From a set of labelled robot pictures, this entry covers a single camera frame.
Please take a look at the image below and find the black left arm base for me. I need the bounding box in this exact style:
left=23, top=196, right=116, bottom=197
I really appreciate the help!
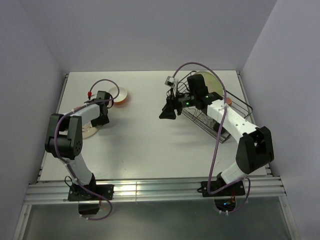
left=64, top=174, right=114, bottom=221

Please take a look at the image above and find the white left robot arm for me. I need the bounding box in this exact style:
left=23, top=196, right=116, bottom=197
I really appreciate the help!
left=44, top=91, right=113, bottom=200

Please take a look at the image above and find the clear drinking glass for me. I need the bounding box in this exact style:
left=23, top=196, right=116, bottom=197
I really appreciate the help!
left=203, top=115, right=215, bottom=127

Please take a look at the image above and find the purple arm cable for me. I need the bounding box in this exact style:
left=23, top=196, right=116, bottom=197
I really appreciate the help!
left=172, top=62, right=251, bottom=214
left=53, top=79, right=121, bottom=221

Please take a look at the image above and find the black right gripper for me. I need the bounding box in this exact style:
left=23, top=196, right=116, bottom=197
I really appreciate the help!
left=159, top=87, right=197, bottom=120

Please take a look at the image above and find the pink ceramic mug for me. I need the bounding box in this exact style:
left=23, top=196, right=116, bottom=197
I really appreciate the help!
left=226, top=97, right=233, bottom=106

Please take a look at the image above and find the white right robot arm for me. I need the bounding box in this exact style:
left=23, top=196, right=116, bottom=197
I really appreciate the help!
left=159, top=73, right=274, bottom=195

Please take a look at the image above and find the aluminium mounting rail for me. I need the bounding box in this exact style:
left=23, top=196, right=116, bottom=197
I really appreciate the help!
left=23, top=175, right=286, bottom=205

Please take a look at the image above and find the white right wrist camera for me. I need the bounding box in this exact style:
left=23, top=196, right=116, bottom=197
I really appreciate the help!
left=164, top=76, right=178, bottom=89

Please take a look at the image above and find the green and cream plate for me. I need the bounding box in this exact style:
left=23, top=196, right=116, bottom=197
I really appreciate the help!
left=194, top=71, right=224, bottom=97

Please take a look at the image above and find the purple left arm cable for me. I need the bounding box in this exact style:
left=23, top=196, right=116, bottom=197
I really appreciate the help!
left=53, top=79, right=121, bottom=221

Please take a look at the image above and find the dark wire dish rack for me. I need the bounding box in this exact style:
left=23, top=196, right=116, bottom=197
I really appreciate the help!
left=167, top=70, right=255, bottom=143

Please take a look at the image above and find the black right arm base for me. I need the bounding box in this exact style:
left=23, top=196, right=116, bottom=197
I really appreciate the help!
left=196, top=179, right=246, bottom=210

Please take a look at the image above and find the orange and white bowl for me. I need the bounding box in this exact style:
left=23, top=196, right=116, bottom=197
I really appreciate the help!
left=108, top=86, right=128, bottom=105

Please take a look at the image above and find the pink and cream plate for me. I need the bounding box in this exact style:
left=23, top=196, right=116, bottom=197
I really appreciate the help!
left=82, top=122, right=99, bottom=139

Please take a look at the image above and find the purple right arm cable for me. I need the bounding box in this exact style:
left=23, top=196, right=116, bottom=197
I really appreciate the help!
left=172, top=62, right=251, bottom=214

